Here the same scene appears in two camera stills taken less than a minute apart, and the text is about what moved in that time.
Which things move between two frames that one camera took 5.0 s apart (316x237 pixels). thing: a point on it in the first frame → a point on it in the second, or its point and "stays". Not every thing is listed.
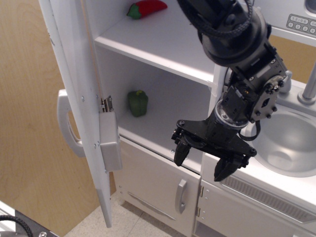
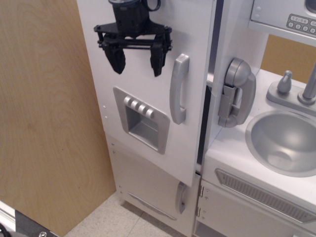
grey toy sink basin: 286,142 stays
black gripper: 211,135 → 133,28
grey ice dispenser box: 112,155 → 142,122
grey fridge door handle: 63,108 → 178,114
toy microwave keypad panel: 295,19 stays
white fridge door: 68,25 → 96,12
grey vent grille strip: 269,200 stays
